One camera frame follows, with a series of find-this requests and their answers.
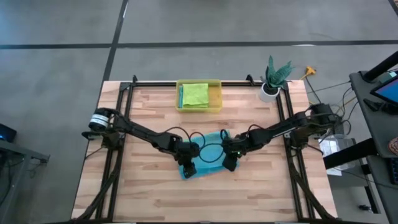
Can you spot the black aluminium table frame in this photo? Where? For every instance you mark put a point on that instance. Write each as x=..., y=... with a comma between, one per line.
x=155, y=84

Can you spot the clear plastic container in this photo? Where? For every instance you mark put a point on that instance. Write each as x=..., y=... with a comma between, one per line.
x=337, y=149

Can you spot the black keyboard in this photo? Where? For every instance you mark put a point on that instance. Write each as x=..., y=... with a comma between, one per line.
x=395, y=171

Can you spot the black desk gadget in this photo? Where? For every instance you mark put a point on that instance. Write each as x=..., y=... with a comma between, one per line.
x=374, y=105

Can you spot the dark device with blue light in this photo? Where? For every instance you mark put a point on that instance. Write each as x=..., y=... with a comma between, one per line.
x=6, y=133

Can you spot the small black floor item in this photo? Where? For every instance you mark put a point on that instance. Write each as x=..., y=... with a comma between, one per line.
x=364, y=207

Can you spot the sky blue microfiber towel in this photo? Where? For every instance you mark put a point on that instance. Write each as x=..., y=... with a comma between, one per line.
x=211, y=152

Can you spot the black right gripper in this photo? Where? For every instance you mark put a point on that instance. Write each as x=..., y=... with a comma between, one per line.
x=239, y=144

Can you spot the teal microfiber towel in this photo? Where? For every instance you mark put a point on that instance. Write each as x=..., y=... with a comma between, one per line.
x=180, y=96

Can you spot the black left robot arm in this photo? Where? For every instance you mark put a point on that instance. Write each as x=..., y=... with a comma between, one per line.
x=140, y=132

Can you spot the yellow plastic bin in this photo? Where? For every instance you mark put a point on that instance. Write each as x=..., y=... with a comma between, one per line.
x=216, y=96

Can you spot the grey metal stand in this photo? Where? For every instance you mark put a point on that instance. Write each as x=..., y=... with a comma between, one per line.
x=18, y=152

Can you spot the reddish round object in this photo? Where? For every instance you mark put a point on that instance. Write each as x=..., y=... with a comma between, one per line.
x=394, y=146

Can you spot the lime green microfiber towel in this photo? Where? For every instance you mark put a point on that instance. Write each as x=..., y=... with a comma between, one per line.
x=195, y=95

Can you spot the dark grey side desk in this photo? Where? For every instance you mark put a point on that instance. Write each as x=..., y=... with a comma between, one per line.
x=382, y=130

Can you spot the tablet with blue screen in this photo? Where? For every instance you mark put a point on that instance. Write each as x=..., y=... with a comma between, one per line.
x=388, y=91

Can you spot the snake plant in white pot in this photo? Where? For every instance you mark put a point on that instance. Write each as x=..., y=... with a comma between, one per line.
x=273, y=79

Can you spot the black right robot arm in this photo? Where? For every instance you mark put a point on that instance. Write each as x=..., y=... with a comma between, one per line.
x=295, y=124

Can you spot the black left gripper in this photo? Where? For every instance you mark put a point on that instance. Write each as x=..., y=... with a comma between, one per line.
x=188, y=152

